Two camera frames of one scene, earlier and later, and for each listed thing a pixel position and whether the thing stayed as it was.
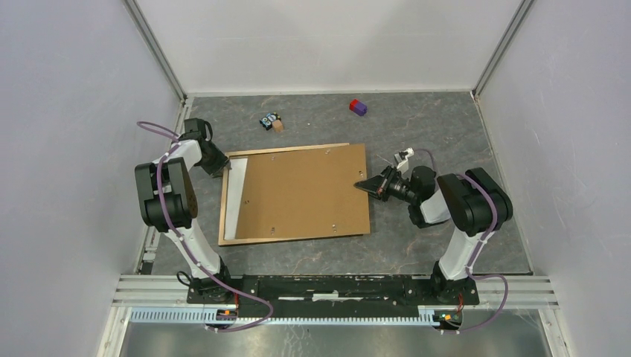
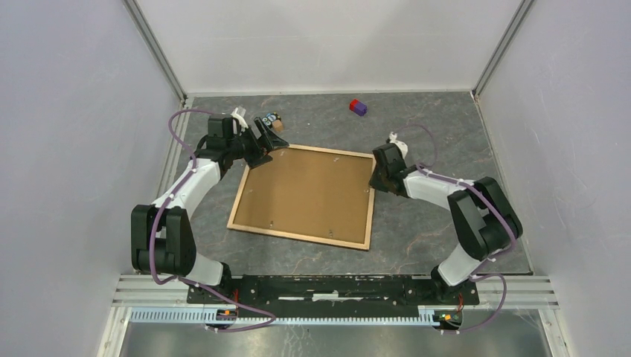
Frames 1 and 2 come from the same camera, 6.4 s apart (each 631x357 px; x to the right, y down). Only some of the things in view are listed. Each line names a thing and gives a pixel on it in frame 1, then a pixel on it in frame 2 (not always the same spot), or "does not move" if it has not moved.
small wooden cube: x=277 y=126 does not move
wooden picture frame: x=225 y=193 -> x=274 y=153
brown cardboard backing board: x=304 y=193 does not move
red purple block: x=356 y=107 does not move
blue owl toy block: x=266 y=121 does not move
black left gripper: x=222 y=161 -> x=270 y=142
